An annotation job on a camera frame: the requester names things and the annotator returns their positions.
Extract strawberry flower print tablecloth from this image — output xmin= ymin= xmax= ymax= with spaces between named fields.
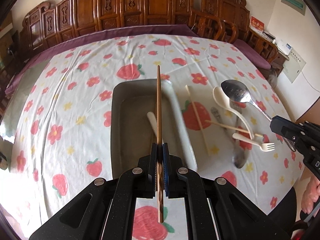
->
xmin=1 ymin=35 xmax=304 ymax=237

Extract carved wooden chair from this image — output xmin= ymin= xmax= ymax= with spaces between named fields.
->
xmin=188 ymin=8 xmax=239 ymax=44

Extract purple bed sheet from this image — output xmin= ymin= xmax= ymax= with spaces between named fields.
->
xmin=4 ymin=24 xmax=272 ymax=95

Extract pale bamboo chopstick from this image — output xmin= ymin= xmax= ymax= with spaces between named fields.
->
xmin=205 ymin=120 xmax=263 ymax=138
xmin=185 ymin=85 xmax=210 ymax=155

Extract steel fork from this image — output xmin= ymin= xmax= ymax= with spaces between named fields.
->
xmin=230 ymin=101 xmax=242 ymax=127

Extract white wall panel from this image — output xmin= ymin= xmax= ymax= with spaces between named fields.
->
xmin=283 ymin=49 xmax=306 ymax=83

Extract steel spoon smiley handle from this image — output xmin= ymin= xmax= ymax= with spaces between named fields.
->
xmin=210 ymin=107 xmax=247 ymax=168

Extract white plastic fork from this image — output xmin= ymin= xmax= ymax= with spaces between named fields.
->
xmin=232 ymin=133 xmax=275 ymax=152

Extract grey metal tray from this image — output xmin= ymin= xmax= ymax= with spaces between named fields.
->
xmin=111 ymin=79 xmax=197 ymax=178

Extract wooden side cabinet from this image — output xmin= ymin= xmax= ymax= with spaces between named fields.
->
xmin=245 ymin=28 xmax=289 ymax=65

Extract white plastic spoon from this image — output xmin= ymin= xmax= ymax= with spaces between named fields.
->
xmin=213 ymin=87 xmax=254 ymax=139

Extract large steel spoon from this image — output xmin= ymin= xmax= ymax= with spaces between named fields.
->
xmin=221 ymin=80 xmax=296 ymax=152

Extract green framed wall sign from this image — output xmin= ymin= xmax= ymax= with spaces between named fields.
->
xmin=281 ymin=0 xmax=306 ymax=15

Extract red box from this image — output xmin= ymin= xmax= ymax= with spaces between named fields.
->
xmin=249 ymin=16 xmax=264 ymax=34

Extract brown wooden chopstick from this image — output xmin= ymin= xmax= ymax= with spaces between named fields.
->
xmin=156 ymin=65 xmax=164 ymax=223

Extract right hand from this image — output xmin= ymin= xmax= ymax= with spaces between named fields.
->
xmin=301 ymin=175 xmax=319 ymax=215

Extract white plastic knife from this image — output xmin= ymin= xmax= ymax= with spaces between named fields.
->
xmin=147 ymin=112 xmax=164 ymax=145

